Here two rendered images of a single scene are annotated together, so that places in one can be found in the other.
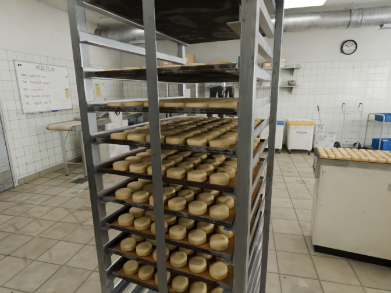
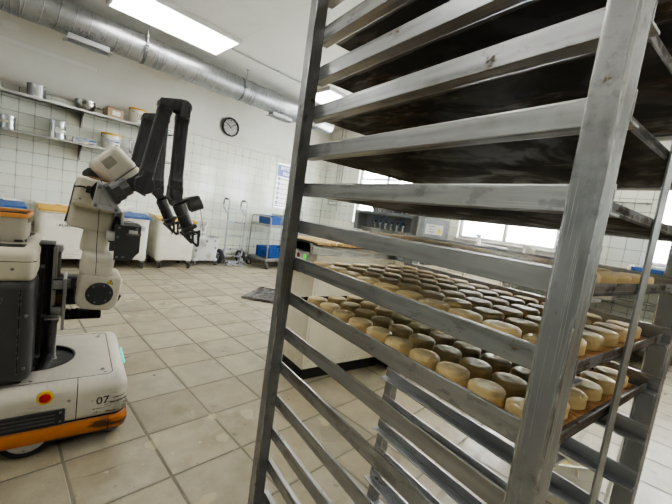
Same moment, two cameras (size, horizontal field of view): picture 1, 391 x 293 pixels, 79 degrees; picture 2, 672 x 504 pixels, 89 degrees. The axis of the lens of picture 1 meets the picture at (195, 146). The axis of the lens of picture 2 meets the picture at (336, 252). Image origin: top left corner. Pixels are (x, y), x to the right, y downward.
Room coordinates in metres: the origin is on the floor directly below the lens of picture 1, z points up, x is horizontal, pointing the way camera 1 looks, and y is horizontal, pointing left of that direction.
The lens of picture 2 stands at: (0.71, 0.73, 1.09)
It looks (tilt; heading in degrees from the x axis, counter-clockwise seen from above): 6 degrees down; 301
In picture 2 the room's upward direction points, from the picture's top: 8 degrees clockwise
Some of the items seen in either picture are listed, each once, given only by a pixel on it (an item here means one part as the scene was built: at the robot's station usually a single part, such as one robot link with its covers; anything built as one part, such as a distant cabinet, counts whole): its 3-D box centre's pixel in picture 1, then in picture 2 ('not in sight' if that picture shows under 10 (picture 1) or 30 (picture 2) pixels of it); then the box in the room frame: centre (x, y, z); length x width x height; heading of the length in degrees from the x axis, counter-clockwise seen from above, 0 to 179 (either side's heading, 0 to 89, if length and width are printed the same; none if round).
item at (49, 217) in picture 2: not in sight; (62, 235); (5.87, -1.20, 0.38); 0.64 x 0.54 x 0.77; 167
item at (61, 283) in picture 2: not in sight; (85, 294); (2.54, -0.06, 0.55); 0.28 x 0.27 x 0.25; 158
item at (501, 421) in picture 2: (160, 225); (369, 341); (0.95, 0.16, 0.87); 0.64 x 0.03 x 0.03; 157
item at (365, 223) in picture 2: not in sight; (396, 235); (1.73, -1.90, 1.01); 0.72 x 0.33 x 0.34; 158
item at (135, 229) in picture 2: not in sight; (122, 233); (2.44, -0.16, 0.87); 0.28 x 0.16 x 0.22; 158
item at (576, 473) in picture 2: not in sight; (554, 465); (0.49, -1.18, 0.08); 0.30 x 0.22 x 0.16; 32
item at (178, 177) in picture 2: (221, 111); (179, 152); (2.17, -0.24, 1.27); 0.11 x 0.06 x 0.43; 159
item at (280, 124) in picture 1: (270, 135); (121, 237); (5.72, -1.84, 0.38); 0.64 x 0.54 x 0.77; 166
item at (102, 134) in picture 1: (155, 124); (409, 87); (0.95, 0.16, 1.32); 0.64 x 0.03 x 0.03; 157
